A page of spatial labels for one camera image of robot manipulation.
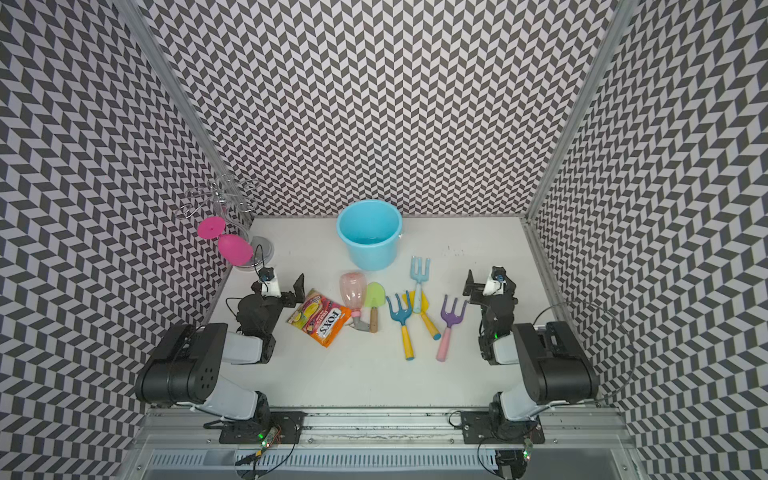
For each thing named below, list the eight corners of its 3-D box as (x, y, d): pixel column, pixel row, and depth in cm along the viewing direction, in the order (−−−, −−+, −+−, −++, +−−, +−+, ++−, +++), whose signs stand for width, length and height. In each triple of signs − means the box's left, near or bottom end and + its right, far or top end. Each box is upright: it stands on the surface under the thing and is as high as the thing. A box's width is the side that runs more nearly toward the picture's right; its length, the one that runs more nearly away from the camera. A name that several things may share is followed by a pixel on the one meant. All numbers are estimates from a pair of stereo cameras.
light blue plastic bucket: (336, 261, 107) (326, 226, 92) (362, 226, 118) (357, 190, 103) (388, 282, 101) (387, 248, 87) (410, 243, 112) (412, 208, 98)
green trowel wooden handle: (362, 332, 91) (362, 328, 89) (366, 287, 101) (365, 282, 99) (384, 332, 91) (384, 328, 89) (385, 287, 101) (385, 282, 99)
